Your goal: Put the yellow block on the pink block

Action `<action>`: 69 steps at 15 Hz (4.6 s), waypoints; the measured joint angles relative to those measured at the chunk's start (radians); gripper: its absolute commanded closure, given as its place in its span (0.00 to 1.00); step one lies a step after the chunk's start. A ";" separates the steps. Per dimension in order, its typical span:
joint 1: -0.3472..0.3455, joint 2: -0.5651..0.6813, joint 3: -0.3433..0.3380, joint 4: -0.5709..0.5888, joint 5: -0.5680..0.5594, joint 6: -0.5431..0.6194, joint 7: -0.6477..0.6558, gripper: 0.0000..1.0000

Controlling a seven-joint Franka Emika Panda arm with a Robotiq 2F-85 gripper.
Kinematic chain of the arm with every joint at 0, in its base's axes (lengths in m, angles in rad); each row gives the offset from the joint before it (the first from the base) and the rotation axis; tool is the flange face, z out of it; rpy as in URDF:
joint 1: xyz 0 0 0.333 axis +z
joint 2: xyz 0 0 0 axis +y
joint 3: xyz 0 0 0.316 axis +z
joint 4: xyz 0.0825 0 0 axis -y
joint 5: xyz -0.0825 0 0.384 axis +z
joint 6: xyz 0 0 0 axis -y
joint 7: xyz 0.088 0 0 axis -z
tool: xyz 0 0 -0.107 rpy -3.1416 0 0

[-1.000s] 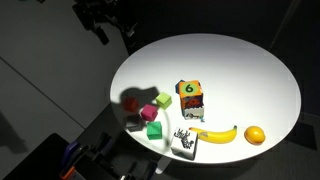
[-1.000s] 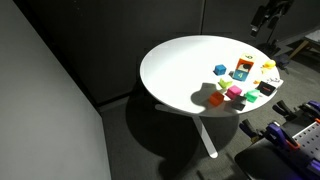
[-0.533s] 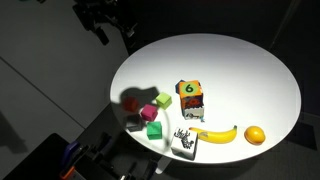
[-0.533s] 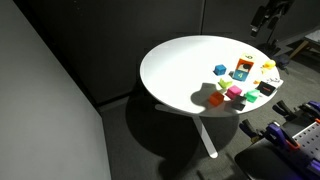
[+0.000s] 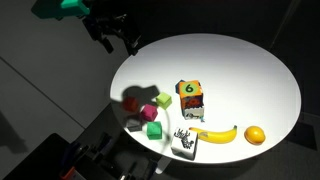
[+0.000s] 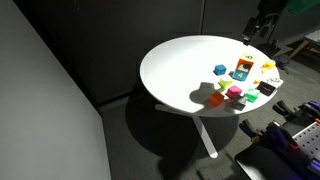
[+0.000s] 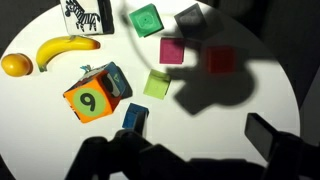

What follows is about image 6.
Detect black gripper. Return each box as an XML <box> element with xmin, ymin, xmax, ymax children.
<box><xmin>243</xmin><ymin>0</ymin><xmax>290</xmax><ymax>39</ymax></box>

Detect yellow-green small block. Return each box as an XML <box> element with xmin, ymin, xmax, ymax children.
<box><xmin>218</xmin><ymin>77</ymin><xmax>234</xmax><ymax>90</ymax></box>

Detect blue small block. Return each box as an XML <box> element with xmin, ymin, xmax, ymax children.
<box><xmin>213</xmin><ymin>64</ymin><xmax>228</xmax><ymax>76</ymax></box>

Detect green small block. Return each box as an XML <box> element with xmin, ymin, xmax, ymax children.
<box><xmin>244</xmin><ymin>87</ymin><xmax>261</xmax><ymax>103</ymax></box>

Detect pink small block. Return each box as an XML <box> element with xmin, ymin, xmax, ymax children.
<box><xmin>225</xmin><ymin>84</ymin><xmax>243</xmax><ymax>100</ymax></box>

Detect orange small block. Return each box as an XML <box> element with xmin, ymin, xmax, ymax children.
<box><xmin>208</xmin><ymin>91</ymin><xmax>226</xmax><ymax>107</ymax></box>

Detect dark stand base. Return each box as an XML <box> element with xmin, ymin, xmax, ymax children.
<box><xmin>259</xmin><ymin>36</ymin><xmax>282</xmax><ymax>57</ymax></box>

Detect yellow lemon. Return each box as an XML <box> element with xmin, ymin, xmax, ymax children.
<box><xmin>261</xmin><ymin>58</ymin><xmax>277</xmax><ymax>72</ymax></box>

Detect orange soft cube number six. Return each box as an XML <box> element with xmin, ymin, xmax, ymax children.
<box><xmin>235</xmin><ymin>53</ymin><xmax>258</xmax><ymax>73</ymax></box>

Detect wooden leg desk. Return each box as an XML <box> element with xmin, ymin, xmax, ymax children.
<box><xmin>288</xmin><ymin>29</ymin><xmax>320</xmax><ymax>60</ymax></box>

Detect soft cube blue number four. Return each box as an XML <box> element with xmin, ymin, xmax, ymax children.
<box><xmin>232</xmin><ymin>68</ymin><xmax>250</xmax><ymax>82</ymax></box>

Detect white cube black scribble print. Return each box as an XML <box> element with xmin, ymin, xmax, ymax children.
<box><xmin>256</xmin><ymin>76</ymin><xmax>284</xmax><ymax>98</ymax></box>

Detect black clamp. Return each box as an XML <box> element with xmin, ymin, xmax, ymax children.
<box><xmin>271</xmin><ymin>99</ymin><xmax>300</xmax><ymax>118</ymax></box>

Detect purple clamp orange trigger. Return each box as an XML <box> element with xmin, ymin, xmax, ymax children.
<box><xmin>265</xmin><ymin>121</ymin><xmax>302</xmax><ymax>152</ymax></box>

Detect white table leg base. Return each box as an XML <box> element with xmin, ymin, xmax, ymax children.
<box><xmin>154</xmin><ymin>103</ymin><xmax>220</xmax><ymax>160</ymax></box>

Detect perforated metal breadboard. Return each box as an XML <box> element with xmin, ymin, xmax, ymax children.
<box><xmin>291</xmin><ymin>121</ymin><xmax>320</xmax><ymax>162</ymax></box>

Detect black platform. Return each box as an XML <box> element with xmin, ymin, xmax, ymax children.
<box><xmin>234</xmin><ymin>142</ymin><xmax>320</xmax><ymax>180</ymax></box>

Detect small purple clamp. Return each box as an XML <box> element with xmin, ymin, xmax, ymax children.
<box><xmin>305</xmin><ymin>158</ymin><xmax>320</xmax><ymax>176</ymax></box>

